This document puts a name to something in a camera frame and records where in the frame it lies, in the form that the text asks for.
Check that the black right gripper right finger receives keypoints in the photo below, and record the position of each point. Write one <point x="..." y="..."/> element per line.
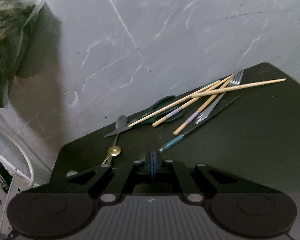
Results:
<point x="173" y="177"/>

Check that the small gold spoon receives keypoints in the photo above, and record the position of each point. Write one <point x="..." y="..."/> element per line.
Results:
<point x="113" y="151"/>

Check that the long plain wooden chopstick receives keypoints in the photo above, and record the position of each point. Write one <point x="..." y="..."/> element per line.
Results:
<point x="238" y="87"/>

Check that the blue handled black chopstick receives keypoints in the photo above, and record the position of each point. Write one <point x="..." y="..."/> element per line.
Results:
<point x="185" y="134"/>

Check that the clear bag of greens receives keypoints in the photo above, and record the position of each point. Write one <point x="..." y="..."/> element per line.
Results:
<point x="18" y="19"/>

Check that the silver fork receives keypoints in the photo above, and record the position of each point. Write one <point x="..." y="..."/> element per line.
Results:
<point x="236" y="80"/>

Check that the white appliance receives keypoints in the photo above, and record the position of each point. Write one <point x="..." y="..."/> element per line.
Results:
<point x="9" y="187"/>

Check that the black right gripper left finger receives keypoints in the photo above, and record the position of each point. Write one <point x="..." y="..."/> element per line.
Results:
<point x="107" y="184"/>

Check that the purple banded chopstick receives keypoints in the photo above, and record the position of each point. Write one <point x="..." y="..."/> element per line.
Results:
<point x="177" y="110"/>
<point x="203" y="106"/>

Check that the silver spoon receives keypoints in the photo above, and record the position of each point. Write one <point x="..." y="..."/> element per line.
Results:
<point x="120" y="123"/>

